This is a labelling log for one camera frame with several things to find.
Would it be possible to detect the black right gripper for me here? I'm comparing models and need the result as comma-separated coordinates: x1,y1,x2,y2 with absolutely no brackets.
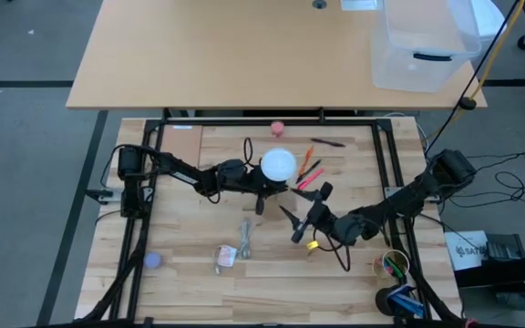
279,181,337,244

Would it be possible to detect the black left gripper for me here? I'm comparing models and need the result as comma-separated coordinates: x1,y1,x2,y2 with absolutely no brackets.
219,171,292,217

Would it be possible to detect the white frosted lightbulb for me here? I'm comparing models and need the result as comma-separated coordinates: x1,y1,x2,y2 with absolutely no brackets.
260,147,299,184

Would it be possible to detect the pink highlighter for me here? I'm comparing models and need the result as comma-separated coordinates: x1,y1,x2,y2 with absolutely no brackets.
296,168,326,191

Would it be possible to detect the black pen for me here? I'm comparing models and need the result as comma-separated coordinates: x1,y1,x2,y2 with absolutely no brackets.
294,159,323,185

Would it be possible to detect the orange pen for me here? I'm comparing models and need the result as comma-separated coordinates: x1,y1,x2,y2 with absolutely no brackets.
302,145,315,177

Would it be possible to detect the dark purple pen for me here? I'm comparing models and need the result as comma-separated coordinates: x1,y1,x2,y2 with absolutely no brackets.
310,138,347,149

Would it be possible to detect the mesh pencil cup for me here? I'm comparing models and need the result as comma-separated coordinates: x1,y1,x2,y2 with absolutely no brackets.
372,249,411,281

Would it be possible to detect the brown wooden board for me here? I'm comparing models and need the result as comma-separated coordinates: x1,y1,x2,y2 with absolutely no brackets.
160,125,205,170

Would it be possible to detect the green marker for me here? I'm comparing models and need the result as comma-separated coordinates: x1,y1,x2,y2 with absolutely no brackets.
383,257,405,279

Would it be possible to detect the blue tape dispenser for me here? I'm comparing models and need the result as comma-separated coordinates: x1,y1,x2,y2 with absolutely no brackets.
375,285,412,319

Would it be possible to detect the lavender round cap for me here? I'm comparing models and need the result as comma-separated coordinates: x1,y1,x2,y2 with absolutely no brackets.
143,251,164,271

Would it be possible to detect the blue marker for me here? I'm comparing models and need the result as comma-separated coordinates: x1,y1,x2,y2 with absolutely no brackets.
392,291,426,319

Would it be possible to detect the tan wooden desk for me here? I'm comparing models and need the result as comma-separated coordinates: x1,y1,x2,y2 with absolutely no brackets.
65,0,489,111

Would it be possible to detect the white printed box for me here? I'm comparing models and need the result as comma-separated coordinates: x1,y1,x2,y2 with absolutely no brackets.
444,231,491,272

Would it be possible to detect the clear plastic storage bin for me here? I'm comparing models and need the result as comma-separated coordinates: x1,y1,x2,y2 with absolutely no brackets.
370,0,483,94

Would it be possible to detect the white paper sheet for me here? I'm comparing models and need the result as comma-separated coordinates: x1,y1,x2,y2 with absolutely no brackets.
340,0,378,12

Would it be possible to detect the black equipment stand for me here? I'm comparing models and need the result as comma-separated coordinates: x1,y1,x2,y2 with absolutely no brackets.
453,234,525,311

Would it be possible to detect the white round bin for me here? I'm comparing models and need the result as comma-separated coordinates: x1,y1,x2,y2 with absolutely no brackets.
470,0,506,43

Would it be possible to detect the clear lamp power cord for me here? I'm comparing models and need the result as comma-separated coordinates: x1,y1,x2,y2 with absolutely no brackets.
213,217,255,275

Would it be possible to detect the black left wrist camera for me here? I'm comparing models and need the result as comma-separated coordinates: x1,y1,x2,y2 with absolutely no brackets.
219,159,248,177

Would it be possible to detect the white red cord warning tag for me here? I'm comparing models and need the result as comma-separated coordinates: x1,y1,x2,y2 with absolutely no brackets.
218,244,239,269

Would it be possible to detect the black aluminium table frame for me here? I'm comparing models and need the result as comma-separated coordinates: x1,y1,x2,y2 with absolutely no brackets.
75,117,468,328

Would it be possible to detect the black hanging cable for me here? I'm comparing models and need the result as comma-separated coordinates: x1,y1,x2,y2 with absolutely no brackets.
424,0,520,156

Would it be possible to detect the yellow hanging cable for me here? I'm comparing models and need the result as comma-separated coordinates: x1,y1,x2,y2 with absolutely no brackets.
426,0,525,142

